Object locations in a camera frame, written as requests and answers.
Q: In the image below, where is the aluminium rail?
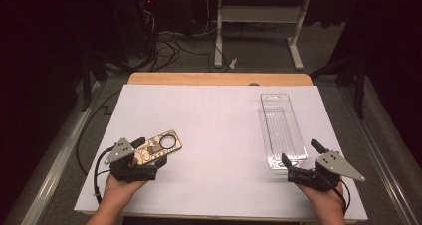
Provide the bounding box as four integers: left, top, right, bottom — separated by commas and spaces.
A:
20, 81, 103, 225
337, 85, 422, 225

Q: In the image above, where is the black stand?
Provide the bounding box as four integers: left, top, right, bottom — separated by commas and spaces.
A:
79, 50, 133, 113
310, 50, 367, 120

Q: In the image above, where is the hand-held gripper black cable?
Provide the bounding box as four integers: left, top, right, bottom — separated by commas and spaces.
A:
93, 145, 115, 204
326, 176, 352, 216

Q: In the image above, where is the left hand-held gripper black cable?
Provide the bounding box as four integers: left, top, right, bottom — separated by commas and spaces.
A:
93, 145, 115, 204

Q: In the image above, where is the person's left hand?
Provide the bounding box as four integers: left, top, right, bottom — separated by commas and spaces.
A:
103, 173, 149, 204

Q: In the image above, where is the right hand-held gripper black cable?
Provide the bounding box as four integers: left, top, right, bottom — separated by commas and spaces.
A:
326, 176, 352, 216

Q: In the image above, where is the white metal stand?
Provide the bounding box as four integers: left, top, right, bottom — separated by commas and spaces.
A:
213, 0, 312, 71

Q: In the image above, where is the wooden table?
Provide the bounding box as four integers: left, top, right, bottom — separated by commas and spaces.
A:
79, 72, 358, 225

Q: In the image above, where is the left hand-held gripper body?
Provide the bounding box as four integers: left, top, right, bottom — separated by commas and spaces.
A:
104, 137, 157, 183

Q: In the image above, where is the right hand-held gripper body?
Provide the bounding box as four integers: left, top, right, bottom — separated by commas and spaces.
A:
287, 150, 366, 193

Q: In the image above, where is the long black floor cable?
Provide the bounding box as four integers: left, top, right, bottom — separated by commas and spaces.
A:
76, 89, 122, 177

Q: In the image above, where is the person's right hand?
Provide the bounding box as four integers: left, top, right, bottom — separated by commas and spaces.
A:
296, 181, 346, 216

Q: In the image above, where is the bundle of black floor cables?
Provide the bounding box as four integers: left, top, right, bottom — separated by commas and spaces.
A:
132, 5, 230, 74

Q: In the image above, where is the clear plastic package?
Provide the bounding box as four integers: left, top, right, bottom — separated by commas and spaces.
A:
258, 93, 309, 170

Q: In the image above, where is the white paper sheet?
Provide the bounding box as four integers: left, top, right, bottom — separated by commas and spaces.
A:
73, 84, 368, 223

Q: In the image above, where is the dark equipment with red light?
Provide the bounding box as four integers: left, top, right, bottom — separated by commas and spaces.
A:
112, 0, 161, 59

